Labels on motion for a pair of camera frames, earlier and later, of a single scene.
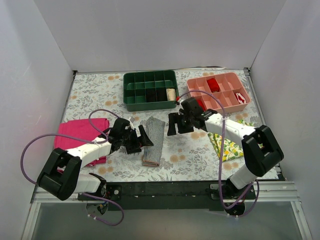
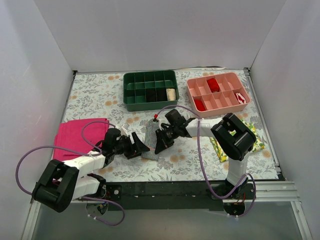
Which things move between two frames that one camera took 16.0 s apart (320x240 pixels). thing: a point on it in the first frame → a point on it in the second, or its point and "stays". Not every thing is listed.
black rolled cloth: x=161 y=94 stays
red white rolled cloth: x=240 y=98 stays
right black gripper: x=182 y=122 → x=164 y=135
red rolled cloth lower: x=200 y=103 stays
